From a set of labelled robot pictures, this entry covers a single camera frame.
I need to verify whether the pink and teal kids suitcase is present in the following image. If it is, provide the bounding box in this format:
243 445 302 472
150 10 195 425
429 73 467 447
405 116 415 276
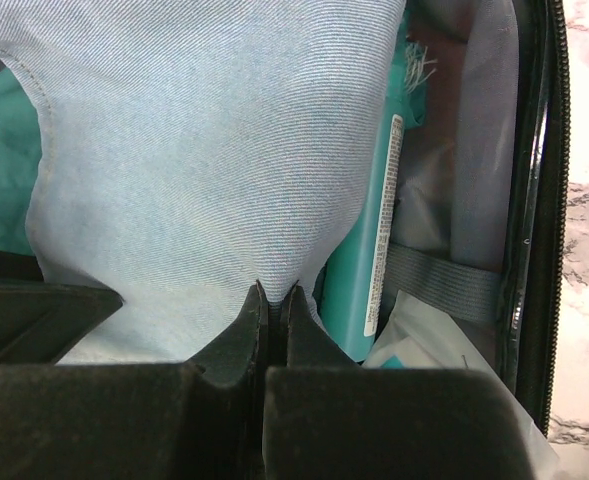
382 1 570 430

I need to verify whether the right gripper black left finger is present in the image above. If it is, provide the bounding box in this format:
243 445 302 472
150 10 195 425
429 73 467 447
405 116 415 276
0 285 268 479

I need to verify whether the light blue denim garment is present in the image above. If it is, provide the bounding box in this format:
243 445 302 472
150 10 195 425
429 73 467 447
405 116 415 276
0 1 405 364

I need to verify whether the clear packet of items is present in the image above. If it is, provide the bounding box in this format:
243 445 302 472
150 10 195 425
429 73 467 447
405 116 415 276
363 291 558 479

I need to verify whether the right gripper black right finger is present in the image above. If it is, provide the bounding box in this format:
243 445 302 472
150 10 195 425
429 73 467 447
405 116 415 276
262 286 534 479

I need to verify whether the teal cloth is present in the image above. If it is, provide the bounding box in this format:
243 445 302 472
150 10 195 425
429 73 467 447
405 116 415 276
0 37 428 259

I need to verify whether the teal tube bottle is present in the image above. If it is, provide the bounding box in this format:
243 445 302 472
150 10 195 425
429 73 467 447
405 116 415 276
320 98 404 363

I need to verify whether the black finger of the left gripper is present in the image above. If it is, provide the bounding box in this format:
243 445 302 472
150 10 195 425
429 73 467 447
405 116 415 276
0 251 122 365

